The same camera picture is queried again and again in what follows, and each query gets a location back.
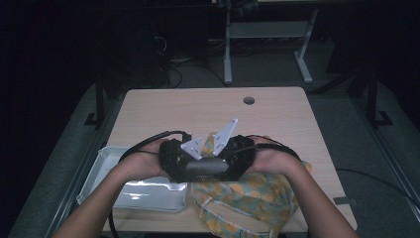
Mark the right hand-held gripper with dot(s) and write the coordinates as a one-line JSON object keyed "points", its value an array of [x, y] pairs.
{"points": [[237, 158]]}

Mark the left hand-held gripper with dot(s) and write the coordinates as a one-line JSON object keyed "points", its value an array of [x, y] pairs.
{"points": [[175, 165]]}

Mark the teal fruit print apron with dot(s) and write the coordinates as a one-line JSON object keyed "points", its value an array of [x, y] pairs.
{"points": [[251, 195]]}

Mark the person's left hand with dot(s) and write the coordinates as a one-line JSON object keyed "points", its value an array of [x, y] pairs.
{"points": [[148, 162]]}

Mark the person's right hand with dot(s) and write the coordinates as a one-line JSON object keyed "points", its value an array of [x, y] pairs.
{"points": [[274, 158]]}

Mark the white plastic tray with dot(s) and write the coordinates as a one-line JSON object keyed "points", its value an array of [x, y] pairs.
{"points": [[155, 195]]}

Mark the black metal stand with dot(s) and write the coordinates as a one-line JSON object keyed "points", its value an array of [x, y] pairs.
{"points": [[372, 99], [99, 105]]}

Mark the white metal desk frame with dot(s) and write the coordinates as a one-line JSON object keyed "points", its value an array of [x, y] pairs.
{"points": [[267, 29]]}

